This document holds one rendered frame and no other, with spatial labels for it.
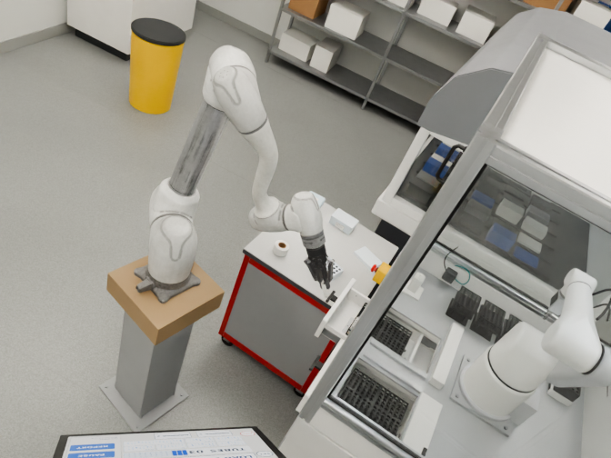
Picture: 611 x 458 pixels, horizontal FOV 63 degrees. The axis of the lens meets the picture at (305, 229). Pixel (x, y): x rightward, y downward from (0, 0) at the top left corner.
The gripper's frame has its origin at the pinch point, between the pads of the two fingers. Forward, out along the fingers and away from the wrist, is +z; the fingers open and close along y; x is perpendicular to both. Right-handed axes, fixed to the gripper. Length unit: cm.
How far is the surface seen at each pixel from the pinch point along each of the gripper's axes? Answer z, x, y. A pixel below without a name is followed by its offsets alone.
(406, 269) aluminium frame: -48, -55, 58
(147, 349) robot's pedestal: 4, -45, -59
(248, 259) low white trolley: -4.1, 11.1, -44.7
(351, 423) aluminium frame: 7, -55, 34
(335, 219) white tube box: -1, 58, -23
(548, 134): -68, -30, 84
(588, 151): -63, -28, 91
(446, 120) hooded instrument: -41, 80, 33
